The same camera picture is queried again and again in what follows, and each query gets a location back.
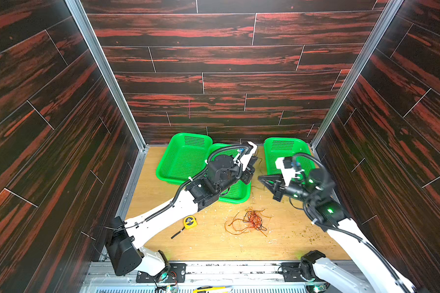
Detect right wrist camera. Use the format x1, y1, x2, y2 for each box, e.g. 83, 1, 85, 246
275, 156, 303, 186

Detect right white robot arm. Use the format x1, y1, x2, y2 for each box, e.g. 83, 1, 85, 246
258, 153, 426, 293

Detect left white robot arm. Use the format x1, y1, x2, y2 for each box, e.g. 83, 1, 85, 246
105, 142, 257, 278

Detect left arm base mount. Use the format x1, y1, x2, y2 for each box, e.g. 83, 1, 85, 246
136, 262, 187, 284

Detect middle green basket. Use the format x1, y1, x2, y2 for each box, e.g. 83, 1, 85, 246
205, 144, 251, 204

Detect right green basket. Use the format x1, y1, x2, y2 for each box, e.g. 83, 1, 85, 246
264, 137, 315, 184

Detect green basket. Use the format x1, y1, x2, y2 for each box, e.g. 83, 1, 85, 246
205, 144, 251, 204
264, 137, 315, 184
156, 133, 213, 186

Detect left green basket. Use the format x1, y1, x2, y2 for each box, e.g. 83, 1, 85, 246
156, 133, 213, 186

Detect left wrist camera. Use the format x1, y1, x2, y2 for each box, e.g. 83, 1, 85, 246
233, 141, 258, 171

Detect yellow tape measure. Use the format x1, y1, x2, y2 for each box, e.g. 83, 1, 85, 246
171, 216, 198, 239

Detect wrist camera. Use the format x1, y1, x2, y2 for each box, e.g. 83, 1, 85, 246
233, 141, 258, 171
275, 156, 303, 186

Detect red orange cables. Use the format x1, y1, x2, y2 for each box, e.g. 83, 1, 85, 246
224, 207, 273, 238

